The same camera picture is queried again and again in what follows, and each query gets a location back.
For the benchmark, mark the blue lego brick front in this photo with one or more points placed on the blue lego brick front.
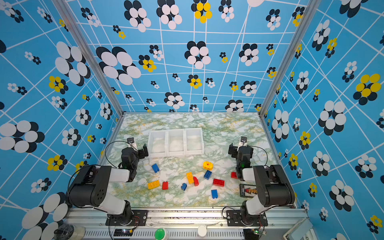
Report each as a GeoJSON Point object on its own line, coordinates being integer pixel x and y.
{"type": "Point", "coordinates": [214, 194]}

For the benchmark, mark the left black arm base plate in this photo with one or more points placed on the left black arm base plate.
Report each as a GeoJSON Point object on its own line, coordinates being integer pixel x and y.
{"type": "Point", "coordinates": [132, 218]}

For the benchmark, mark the yellow round lego piece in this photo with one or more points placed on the yellow round lego piece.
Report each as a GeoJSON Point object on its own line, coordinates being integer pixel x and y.
{"type": "Point", "coordinates": [208, 166]}

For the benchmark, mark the red arched lego brick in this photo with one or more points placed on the red arched lego brick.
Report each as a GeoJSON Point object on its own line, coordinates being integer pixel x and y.
{"type": "Point", "coordinates": [234, 175]}

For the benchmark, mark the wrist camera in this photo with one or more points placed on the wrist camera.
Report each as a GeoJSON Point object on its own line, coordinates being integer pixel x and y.
{"type": "Point", "coordinates": [243, 141]}
{"type": "Point", "coordinates": [131, 142]}

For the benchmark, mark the left white plastic bin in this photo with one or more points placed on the left white plastic bin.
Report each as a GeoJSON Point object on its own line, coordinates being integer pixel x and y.
{"type": "Point", "coordinates": [157, 144]}

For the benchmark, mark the yellow long lego brick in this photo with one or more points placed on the yellow long lego brick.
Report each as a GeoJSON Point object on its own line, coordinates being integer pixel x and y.
{"type": "Point", "coordinates": [190, 178]}

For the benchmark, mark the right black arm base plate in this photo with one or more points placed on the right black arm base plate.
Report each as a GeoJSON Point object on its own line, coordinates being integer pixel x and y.
{"type": "Point", "coordinates": [237, 218]}

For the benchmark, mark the aluminium front rail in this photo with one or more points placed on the aluminium front rail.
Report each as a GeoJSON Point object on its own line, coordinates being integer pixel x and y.
{"type": "Point", "coordinates": [182, 224]}

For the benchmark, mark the clear tape roll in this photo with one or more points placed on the clear tape roll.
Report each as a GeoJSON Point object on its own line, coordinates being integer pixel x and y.
{"type": "Point", "coordinates": [69, 232]}

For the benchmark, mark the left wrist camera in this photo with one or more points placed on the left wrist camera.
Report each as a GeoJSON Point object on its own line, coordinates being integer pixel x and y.
{"type": "Point", "coordinates": [131, 142]}

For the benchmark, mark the green push button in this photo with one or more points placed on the green push button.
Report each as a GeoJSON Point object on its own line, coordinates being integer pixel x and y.
{"type": "Point", "coordinates": [160, 234]}

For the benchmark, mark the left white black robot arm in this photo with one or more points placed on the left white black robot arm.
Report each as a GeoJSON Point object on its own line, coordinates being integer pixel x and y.
{"type": "Point", "coordinates": [90, 186]}

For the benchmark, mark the small blue lego brick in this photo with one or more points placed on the small blue lego brick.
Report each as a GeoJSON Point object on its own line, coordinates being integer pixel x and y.
{"type": "Point", "coordinates": [184, 186]}

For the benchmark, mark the blue square lego brick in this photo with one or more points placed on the blue square lego brick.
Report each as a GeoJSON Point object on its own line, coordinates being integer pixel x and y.
{"type": "Point", "coordinates": [207, 175]}

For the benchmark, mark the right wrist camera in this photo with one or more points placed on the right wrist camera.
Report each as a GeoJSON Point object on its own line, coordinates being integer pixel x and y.
{"type": "Point", "coordinates": [243, 141]}

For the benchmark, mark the small red lego brick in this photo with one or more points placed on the small red lego brick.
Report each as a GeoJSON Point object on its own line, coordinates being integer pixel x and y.
{"type": "Point", "coordinates": [165, 186]}

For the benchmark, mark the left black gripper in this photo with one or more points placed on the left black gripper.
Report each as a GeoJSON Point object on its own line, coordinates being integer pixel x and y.
{"type": "Point", "coordinates": [141, 151]}

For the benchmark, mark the right white plastic bin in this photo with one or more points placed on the right white plastic bin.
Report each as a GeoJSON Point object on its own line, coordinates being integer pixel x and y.
{"type": "Point", "coordinates": [195, 141]}

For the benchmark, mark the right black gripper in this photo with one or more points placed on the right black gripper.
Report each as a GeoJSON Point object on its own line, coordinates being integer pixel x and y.
{"type": "Point", "coordinates": [234, 150]}

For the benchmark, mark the white round knob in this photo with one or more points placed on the white round knob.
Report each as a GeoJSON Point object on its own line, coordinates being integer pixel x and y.
{"type": "Point", "coordinates": [202, 231]}

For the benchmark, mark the red curved lego brick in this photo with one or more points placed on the red curved lego brick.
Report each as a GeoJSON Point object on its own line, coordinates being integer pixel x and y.
{"type": "Point", "coordinates": [196, 181]}

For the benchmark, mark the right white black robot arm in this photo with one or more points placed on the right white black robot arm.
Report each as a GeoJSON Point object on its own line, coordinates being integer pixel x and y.
{"type": "Point", "coordinates": [272, 184]}

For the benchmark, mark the yellow wide lego brick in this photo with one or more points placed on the yellow wide lego brick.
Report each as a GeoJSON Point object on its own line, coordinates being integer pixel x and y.
{"type": "Point", "coordinates": [153, 185]}

